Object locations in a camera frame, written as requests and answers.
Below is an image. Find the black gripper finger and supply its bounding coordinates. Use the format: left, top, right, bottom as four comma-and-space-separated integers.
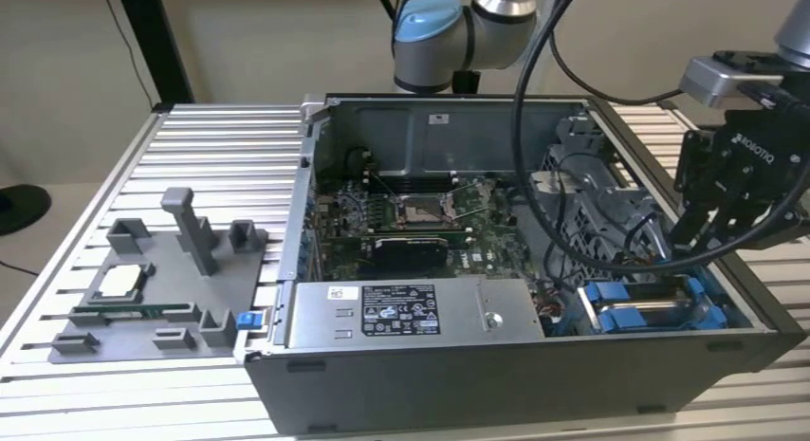
721, 198, 800, 250
669, 193, 725, 253

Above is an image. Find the coloured disk wire bundle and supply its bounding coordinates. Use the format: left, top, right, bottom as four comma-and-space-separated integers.
617, 248, 665, 272

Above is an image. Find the hard disk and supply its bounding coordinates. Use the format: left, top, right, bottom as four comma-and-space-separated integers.
598, 304, 731, 333
578, 275, 721, 315

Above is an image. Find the grey disk bay cage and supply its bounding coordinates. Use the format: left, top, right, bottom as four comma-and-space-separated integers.
518, 113, 756, 339

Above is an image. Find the black RAM slot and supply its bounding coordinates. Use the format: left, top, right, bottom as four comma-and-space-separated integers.
368, 172, 458, 182
368, 181, 458, 193

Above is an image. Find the green motherboard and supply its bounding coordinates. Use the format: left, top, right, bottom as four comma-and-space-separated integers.
309, 173, 553, 290

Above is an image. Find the metal socket cover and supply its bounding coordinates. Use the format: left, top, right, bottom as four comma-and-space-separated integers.
452, 181, 496, 220

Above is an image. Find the CPU socket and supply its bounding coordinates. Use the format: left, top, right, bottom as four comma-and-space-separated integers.
396, 193, 457, 227

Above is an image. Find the black graphics card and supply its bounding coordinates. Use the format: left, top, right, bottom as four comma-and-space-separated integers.
361, 235, 453, 279

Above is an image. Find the grey open PC case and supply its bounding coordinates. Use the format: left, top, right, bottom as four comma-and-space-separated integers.
234, 92, 810, 436

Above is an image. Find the thin metal locking lever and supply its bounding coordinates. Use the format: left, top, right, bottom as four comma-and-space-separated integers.
369, 169, 402, 200

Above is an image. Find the silver power supply unit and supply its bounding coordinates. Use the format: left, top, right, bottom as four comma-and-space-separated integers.
284, 277, 548, 350

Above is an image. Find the grey parts rack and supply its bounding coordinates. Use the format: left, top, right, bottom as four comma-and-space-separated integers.
47, 187, 272, 366

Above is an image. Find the green RAM stick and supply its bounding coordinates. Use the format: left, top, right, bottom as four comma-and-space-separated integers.
73, 303, 191, 319

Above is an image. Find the silver CPU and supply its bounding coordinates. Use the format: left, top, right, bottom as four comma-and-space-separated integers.
94, 265, 151, 298

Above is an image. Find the black round stand base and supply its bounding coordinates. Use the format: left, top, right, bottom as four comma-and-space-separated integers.
0, 183, 53, 236

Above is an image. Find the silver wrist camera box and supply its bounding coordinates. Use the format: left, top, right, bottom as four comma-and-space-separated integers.
679, 50, 791, 110

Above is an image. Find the black looped case wire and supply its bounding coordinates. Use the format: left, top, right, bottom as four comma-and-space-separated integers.
541, 151, 610, 295

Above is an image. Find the thin black camera cable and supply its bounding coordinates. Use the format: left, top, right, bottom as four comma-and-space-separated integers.
548, 0, 692, 105

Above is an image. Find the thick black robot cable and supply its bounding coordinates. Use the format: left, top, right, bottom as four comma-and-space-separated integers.
509, 0, 810, 272

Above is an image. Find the black upright post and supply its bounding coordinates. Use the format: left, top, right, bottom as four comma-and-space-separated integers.
113, 0, 195, 105

